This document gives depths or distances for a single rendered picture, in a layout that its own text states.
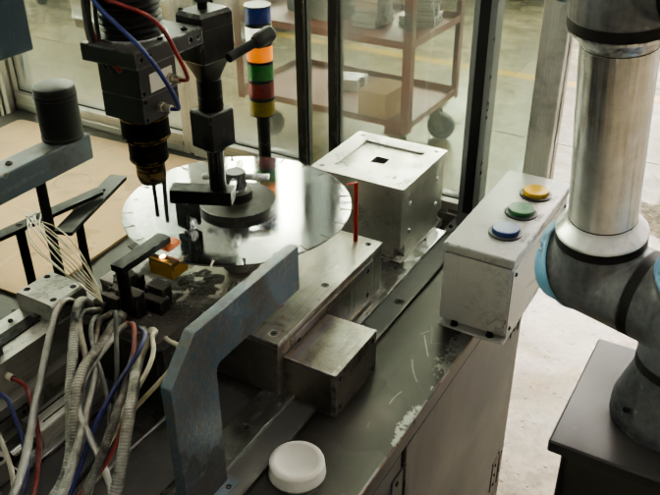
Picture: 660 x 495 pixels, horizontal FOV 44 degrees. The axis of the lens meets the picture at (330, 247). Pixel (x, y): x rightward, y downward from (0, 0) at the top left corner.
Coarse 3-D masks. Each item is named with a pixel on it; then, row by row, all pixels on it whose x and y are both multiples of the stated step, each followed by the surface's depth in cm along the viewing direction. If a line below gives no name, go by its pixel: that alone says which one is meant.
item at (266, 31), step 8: (256, 32) 98; (264, 32) 99; (272, 32) 99; (248, 40) 98; (256, 40) 98; (264, 40) 99; (272, 40) 100; (240, 48) 97; (248, 48) 97; (256, 48) 99; (232, 56) 96; (240, 56) 97
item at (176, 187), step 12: (216, 156) 104; (216, 168) 105; (216, 180) 106; (180, 192) 107; (192, 192) 107; (204, 192) 107; (216, 192) 107; (228, 192) 107; (180, 204) 109; (192, 204) 110; (204, 204) 108; (216, 204) 108; (228, 204) 107; (180, 216) 110
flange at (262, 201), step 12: (240, 192) 115; (252, 192) 117; (264, 192) 118; (240, 204) 115; (252, 204) 115; (264, 204) 115; (216, 216) 113; (228, 216) 113; (240, 216) 113; (252, 216) 113
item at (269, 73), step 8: (248, 64) 137; (264, 64) 136; (272, 64) 137; (248, 72) 137; (256, 72) 136; (264, 72) 137; (272, 72) 138; (248, 80) 138; (256, 80) 137; (264, 80) 137; (272, 80) 138
